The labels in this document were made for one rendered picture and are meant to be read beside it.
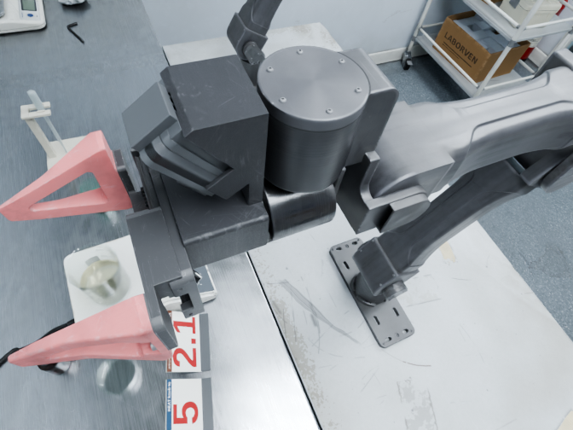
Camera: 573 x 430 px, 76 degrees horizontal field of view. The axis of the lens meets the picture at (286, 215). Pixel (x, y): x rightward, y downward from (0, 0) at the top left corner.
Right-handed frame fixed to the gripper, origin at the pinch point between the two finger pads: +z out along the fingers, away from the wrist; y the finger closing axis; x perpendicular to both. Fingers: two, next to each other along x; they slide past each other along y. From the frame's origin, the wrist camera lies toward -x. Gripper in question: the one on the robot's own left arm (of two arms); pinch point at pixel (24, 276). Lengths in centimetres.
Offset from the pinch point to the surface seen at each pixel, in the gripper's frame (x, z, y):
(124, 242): 31.4, -0.9, -19.4
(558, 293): 132, -165, 16
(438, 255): 41, -55, -1
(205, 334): 39.9, -8.2, -3.5
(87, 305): 31.4, 5.6, -11.3
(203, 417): 39.9, -4.5, 7.8
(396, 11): 97, -172, -160
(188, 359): 38.5, -4.9, -0.4
